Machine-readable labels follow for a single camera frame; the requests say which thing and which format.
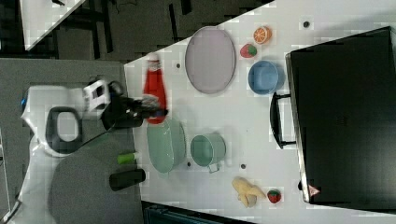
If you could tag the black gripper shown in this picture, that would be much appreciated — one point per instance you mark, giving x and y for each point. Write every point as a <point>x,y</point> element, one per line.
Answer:
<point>117,98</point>

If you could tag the black toaster oven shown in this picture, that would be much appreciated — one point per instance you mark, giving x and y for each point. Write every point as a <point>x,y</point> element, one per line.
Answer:
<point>343,105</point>

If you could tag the blue bowl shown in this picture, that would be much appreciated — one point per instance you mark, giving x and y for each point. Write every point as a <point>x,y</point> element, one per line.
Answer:
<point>265,77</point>

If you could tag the plush peeled banana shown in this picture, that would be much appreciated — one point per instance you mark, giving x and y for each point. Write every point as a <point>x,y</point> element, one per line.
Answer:
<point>248,194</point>

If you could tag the green oval strainer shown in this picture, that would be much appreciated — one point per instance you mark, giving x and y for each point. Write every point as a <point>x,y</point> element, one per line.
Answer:
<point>166,145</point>

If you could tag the plush strawberry near plate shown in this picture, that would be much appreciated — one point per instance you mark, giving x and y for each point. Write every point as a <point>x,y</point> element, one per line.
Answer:
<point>248,51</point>

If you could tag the black cylinder cup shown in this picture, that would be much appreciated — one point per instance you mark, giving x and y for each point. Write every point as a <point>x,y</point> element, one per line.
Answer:
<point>126,179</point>
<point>120,117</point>

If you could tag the green mug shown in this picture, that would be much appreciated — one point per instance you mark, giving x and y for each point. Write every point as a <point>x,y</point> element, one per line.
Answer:
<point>208,150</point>

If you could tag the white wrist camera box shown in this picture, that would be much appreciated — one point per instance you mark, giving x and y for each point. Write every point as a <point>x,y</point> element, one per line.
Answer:
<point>97,96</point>

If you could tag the plush strawberry near banana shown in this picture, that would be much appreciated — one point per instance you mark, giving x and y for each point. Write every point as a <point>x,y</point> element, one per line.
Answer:
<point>274,196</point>

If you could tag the plush orange slice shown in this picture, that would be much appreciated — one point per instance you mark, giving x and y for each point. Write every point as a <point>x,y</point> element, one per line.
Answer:
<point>262,35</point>

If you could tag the green small bottle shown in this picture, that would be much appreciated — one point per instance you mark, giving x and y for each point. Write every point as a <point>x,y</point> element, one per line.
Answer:
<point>127,157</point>

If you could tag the red plush ketchup bottle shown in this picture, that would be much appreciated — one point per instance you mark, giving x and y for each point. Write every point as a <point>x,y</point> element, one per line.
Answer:
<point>154,86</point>

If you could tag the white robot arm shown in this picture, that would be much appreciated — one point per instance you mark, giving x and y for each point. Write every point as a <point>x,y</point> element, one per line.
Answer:
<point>54,114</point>

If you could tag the lilac oval plate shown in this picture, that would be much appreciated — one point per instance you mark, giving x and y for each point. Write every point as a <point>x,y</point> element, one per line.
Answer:
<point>210,60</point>

